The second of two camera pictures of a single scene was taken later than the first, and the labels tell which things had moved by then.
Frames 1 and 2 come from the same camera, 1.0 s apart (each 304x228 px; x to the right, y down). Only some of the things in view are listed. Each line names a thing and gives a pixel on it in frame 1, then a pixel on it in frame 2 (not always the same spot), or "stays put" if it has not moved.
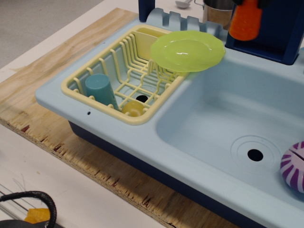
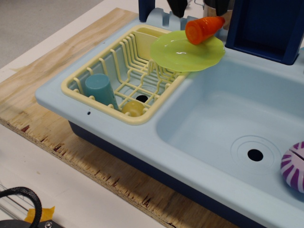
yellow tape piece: x=37 y=215 stays put
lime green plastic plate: x=186 y=51 stays put
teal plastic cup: x=99 y=86 stays put
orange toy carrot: x=246 y=22 → x=198 y=30
